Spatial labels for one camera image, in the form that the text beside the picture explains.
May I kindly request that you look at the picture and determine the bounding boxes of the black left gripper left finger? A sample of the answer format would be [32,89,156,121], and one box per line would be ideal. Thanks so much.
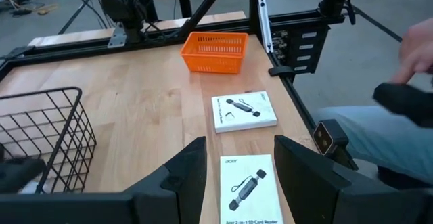
[0,135,208,224]

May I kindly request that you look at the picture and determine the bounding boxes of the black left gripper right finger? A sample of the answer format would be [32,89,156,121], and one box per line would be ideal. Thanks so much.
[273,135,433,224]

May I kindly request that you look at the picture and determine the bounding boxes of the white card reader box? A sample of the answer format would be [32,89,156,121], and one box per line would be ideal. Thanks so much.
[210,90,279,135]
[219,154,285,224]

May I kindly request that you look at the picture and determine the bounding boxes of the person's leg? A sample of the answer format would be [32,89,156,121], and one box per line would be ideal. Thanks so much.
[311,105,433,184]

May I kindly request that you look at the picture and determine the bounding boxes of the black handheld object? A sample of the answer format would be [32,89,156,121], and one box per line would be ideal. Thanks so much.
[371,83,433,129]

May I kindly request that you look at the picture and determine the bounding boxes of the orange plastic basket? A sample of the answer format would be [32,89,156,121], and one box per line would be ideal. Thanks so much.
[180,31,250,75]

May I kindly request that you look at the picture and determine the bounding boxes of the black connector panel with labels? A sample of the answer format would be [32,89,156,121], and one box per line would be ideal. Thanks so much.
[272,26,331,75]

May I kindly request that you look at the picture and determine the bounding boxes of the silver aluminium bar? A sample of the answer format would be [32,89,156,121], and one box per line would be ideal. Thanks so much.
[257,0,274,54]

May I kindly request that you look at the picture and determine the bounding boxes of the person's hand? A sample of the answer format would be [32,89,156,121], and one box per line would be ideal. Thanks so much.
[391,17,433,85]

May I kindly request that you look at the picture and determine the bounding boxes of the black depth camera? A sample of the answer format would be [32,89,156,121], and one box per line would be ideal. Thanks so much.
[311,118,359,171]

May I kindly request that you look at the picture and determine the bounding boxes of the black wire basket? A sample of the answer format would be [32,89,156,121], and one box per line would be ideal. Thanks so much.
[0,87,98,194]

